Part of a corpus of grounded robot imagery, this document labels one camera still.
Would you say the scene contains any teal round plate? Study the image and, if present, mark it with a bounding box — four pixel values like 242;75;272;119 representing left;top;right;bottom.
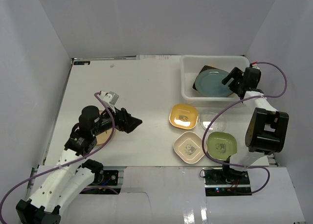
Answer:
194;68;233;97

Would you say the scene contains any black square amber plate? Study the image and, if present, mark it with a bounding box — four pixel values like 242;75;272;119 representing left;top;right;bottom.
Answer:
192;65;218;91

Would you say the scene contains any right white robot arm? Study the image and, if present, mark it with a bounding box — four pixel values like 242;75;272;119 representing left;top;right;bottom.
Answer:
221;67;289;184

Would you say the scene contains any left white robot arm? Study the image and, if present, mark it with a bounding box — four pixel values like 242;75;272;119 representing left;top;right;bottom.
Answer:
16;106;142;224

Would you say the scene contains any white plastic bin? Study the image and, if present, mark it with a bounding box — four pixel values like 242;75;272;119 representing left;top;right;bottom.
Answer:
180;55;249;106

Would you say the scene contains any beige bird branch plate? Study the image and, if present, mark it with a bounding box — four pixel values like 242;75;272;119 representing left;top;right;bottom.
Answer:
93;110;114;146

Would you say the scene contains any clear plastic dish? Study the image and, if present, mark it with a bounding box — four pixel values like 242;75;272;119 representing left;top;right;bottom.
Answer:
199;110;227;133

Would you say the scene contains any yellow panda square dish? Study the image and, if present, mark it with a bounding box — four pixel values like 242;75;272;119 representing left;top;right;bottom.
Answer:
169;104;199;130

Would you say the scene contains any cream panda square dish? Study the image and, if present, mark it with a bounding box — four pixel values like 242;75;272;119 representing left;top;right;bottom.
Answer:
173;132;204;164

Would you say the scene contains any green panda square dish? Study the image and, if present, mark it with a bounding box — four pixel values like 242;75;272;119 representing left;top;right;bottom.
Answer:
207;132;237;160

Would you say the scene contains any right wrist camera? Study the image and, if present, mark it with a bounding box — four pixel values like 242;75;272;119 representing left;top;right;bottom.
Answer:
249;62;260;69

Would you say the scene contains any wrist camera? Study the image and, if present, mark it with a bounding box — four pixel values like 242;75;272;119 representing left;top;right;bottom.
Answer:
249;62;260;69
100;91;119;111

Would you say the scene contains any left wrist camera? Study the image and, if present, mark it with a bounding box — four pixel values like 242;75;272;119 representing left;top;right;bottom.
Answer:
100;91;119;111

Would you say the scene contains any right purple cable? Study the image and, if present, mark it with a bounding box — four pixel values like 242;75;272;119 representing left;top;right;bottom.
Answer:
201;61;288;195

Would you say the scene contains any purple cable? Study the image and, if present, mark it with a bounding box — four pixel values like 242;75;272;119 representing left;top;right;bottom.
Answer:
201;61;288;195
0;90;120;224

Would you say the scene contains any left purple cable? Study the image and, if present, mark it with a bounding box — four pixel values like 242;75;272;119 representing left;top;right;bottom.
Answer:
0;90;120;224

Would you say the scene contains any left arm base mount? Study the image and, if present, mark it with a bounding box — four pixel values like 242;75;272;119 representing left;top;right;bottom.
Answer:
80;168;124;195

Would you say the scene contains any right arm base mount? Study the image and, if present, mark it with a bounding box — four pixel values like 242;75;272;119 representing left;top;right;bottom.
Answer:
199;167;252;197

